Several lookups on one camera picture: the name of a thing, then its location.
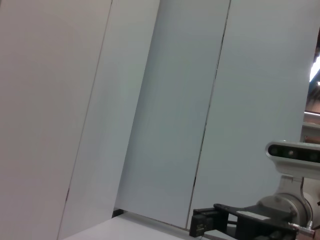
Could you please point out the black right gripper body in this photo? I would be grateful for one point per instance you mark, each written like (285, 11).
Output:
(252, 225)

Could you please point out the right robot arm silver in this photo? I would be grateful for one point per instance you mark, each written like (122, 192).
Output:
(295, 210)

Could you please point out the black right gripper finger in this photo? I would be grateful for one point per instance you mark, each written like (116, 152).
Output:
(200, 223)

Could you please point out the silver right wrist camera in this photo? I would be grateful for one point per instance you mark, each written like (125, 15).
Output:
(295, 160)

